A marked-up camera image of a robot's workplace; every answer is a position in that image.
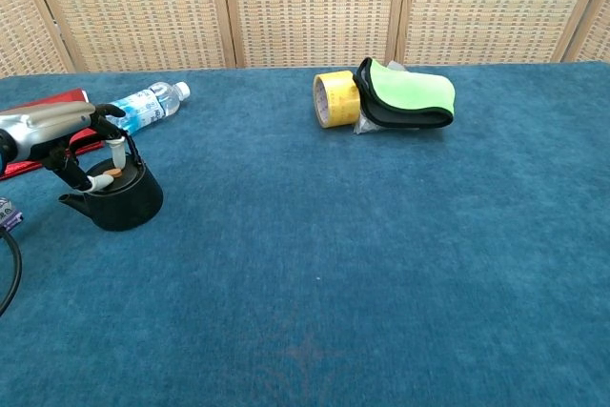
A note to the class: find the black cast iron teapot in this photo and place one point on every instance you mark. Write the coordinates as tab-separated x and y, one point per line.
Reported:
128	209

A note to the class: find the woven bamboo folding screen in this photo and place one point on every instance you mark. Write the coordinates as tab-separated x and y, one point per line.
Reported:
305	2

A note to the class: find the clear plastic water bottle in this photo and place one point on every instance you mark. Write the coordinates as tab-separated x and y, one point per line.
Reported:
143	109

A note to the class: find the red certificate book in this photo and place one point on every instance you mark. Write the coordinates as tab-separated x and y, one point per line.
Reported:
67	96

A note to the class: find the green cloth with black edge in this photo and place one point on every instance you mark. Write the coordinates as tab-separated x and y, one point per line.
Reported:
410	92

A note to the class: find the yellow tape roll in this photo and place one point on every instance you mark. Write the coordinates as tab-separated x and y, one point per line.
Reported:
340	102

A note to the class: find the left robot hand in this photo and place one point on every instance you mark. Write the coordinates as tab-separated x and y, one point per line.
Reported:
43	128

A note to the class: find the blue table carpet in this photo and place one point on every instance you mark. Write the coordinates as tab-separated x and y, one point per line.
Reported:
333	259

